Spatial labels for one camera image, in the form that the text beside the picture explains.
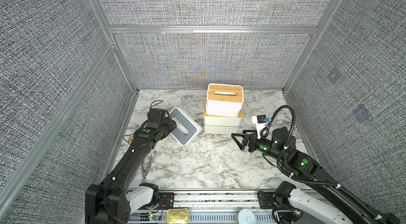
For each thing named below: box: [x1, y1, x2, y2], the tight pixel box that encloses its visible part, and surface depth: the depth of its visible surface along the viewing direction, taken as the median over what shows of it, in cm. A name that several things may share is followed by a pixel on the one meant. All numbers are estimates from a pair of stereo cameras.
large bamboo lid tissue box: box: [203, 120, 241, 135], surface depth 92 cm
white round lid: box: [237, 208, 257, 224], surface depth 66 cm
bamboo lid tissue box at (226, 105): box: [205, 94, 244, 118], surface depth 78 cm
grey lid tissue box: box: [169, 106, 202, 147], surface depth 80 cm
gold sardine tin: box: [165, 208, 190, 224], surface depth 68 cm
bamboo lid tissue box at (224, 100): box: [206, 83, 244, 118], surface depth 79 cm
